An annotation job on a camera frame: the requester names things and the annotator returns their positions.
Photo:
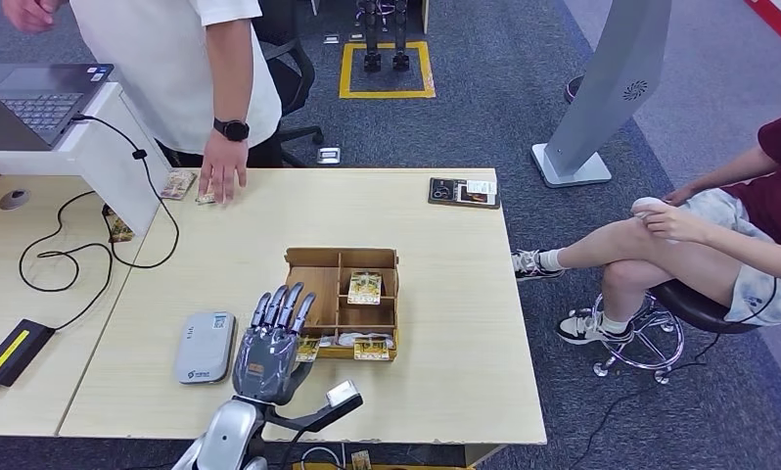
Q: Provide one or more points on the yellow floor tape square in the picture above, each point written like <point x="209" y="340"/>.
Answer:
<point x="344" y="71"/>

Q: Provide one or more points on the standing person's left hand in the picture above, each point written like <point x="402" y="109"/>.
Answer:
<point x="224" y="165"/>

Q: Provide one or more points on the small silver floor plate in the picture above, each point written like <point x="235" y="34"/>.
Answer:
<point x="331" y="39"/>

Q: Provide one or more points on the grey kiosk stand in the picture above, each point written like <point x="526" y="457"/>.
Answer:
<point x="604" y="84"/>

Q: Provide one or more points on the standing person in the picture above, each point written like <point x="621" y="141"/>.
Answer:
<point x="163" y="65"/>

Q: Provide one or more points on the standing person's left forearm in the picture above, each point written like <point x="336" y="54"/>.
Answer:
<point x="229" y="71"/>

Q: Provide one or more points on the white handheld device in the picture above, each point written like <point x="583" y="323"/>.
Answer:
<point x="643" y="205"/>

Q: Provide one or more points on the seated person's right forearm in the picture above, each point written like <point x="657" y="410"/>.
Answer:
<point x="731" y="171"/>

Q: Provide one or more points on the seated person's left hand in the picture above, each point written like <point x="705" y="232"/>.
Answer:
<point x="672" y="224"/>

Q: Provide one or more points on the seated person's right hand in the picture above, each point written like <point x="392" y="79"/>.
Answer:
<point x="679" y="194"/>

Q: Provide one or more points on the black stool chrome base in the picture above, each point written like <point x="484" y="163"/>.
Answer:
<point x="689" y="308"/>

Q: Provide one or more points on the gold patterned room key card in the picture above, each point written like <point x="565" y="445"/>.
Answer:
<point x="364" y="287"/>
<point x="371" y="349"/>
<point x="307" y="350"/>

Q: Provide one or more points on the white desk riser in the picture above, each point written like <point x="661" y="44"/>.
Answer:
<point x="99" y="155"/>

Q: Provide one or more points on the silver floor socket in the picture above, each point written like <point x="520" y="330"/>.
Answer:
<point x="329" y="155"/>

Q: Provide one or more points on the black display tray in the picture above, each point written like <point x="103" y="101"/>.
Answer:
<point x="445" y="192"/>

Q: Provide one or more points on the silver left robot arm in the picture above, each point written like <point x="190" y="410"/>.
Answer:
<point x="228" y="434"/>

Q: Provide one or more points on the black robot legs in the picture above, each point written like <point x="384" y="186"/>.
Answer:
<point x="384" y="32"/>

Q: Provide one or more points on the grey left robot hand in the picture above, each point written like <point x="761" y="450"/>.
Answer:
<point x="267" y="360"/>

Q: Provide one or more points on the white plastic packet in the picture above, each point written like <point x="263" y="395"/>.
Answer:
<point x="350" y="338"/>

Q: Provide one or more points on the standing person's right hand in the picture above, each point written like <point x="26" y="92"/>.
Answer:
<point x="30" y="14"/>

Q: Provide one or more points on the white label card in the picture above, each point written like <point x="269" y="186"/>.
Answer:
<point x="481" y="187"/>

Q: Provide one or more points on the black power adapter yellow label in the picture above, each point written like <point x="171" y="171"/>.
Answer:
<point x="13" y="350"/>

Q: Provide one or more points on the dark grey laptop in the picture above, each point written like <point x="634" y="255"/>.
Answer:
<point x="40" y="100"/>

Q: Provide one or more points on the seated person's left forearm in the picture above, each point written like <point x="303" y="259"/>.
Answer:
<point x="753" y="253"/>

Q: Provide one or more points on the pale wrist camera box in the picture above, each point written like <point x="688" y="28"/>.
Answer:
<point x="344" y="393"/>

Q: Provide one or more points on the black office chair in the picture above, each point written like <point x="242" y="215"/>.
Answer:
<point x="293" y="71"/>

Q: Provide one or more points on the black wrist watch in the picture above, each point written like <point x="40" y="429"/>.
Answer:
<point x="233" y="130"/>

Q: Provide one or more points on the seated person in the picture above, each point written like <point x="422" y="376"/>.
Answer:
<point x="663" y="259"/>

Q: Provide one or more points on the wooden organizer box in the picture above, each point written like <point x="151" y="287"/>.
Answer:
<point x="312" y="269"/>

